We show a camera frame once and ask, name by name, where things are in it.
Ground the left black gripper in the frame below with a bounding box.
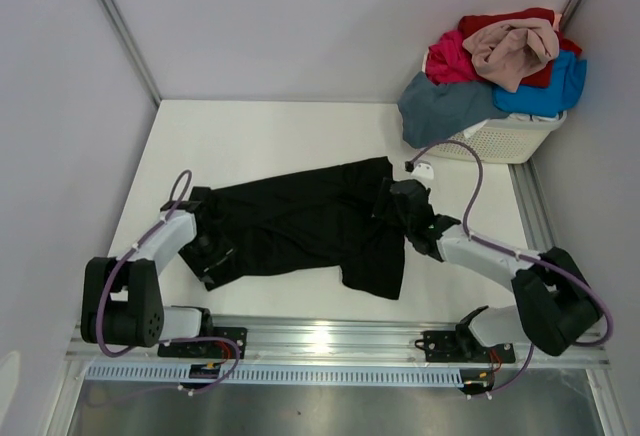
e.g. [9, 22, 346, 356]
[177, 224, 237, 283]

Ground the black t shirt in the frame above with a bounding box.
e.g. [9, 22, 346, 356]
[211, 157, 405, 300]

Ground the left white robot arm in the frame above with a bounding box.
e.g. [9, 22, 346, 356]
[80, 187, 236, 357]

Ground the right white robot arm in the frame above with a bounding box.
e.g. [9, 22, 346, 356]
[374, 179, 610, 360]

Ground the grey blue t shirt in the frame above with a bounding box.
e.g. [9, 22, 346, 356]
[397, 72, 510, 149]

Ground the white laundry basket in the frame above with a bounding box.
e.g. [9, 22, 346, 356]
[450, 119, 566, 164]

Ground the magenta t shirt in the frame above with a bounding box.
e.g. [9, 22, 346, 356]
[424, 30, 477, 85]

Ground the beige pink t shirt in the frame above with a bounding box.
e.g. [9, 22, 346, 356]
[462, 18, 560, 93]

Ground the dark red t shirt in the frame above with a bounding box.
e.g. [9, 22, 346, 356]
[458, 7, 582, 88]

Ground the bright blue t shirt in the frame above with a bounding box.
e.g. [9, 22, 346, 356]
[493, 50, 588, 118]

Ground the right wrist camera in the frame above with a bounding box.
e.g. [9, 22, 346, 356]
[405, 160, 435, 187]

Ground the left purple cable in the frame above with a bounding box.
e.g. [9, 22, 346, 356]
[89, 169, 241, 407]

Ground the purple cable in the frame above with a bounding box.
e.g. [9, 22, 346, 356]
[89, 169, 241, 407]
[404, 139, 614, 399]

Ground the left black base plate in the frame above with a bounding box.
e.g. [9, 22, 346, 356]
[157, 326, 248, 360]

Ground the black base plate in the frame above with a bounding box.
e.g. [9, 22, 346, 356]
[414, 330, 516, 364]
[157, 326, 248, 360]

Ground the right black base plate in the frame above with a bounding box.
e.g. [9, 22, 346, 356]
[414, 330, 516, 364]

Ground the aluminium mounting rail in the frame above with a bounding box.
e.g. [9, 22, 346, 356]
[64, 315, 611, 369]

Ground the white slotted cable duct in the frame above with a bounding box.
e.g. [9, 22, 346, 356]
[85, 363, 463, 388]

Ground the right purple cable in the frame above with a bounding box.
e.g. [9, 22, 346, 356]
[404, 139, 614, 399]

